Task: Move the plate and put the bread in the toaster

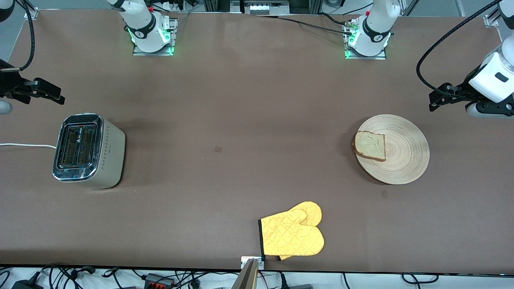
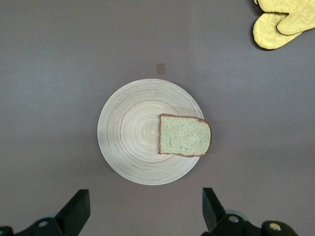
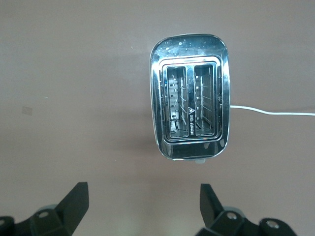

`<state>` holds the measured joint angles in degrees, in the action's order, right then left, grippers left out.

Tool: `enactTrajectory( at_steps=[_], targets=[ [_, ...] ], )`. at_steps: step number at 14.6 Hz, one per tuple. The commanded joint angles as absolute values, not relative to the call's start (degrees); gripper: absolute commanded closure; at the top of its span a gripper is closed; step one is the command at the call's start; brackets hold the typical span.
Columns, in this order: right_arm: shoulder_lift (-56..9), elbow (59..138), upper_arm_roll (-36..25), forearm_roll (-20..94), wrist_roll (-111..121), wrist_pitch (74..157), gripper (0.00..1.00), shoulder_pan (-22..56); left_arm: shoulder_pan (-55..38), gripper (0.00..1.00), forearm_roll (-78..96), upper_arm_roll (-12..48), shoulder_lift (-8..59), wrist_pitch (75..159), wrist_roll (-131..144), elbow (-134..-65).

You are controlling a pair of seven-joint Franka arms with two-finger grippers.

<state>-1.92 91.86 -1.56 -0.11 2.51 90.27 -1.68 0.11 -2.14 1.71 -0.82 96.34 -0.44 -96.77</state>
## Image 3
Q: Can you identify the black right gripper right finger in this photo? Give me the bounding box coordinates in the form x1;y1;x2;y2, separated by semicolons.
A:
196;183;299;236

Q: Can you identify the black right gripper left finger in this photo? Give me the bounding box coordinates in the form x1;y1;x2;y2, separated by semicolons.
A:
0;181;89;236

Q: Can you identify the chrome two-slot toaster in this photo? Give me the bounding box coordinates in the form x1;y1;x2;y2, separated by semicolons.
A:
149;33;231;165

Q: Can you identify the white toaster power cable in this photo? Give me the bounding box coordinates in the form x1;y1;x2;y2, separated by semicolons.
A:
229;105;315;117

